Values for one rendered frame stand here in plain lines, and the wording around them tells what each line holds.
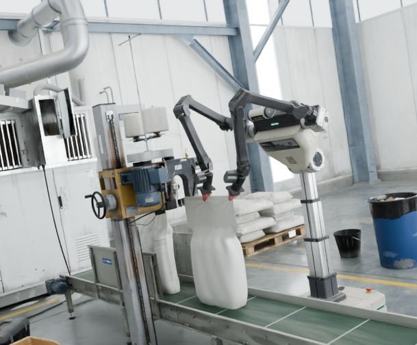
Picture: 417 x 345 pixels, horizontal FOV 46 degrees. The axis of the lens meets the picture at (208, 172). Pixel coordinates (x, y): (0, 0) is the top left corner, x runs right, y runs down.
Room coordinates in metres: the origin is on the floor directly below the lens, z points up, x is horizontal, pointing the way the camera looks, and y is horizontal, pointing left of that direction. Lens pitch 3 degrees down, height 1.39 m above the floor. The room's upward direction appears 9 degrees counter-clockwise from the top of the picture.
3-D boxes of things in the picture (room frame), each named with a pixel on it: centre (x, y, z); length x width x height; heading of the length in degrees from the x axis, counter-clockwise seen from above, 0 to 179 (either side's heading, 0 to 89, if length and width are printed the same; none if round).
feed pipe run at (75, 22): (6.07, 1.77, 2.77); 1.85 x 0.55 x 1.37; 38
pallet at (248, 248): (6.55, -0.49, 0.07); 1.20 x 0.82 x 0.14; 130
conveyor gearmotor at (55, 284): (4.47, 1.51, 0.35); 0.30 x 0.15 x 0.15; 38
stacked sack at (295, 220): (6.59, -0.87, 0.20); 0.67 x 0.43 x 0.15; 128
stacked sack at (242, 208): (6.20, -0.40, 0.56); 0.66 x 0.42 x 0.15; 128
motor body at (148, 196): (3.04, 0.39, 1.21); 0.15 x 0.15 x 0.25
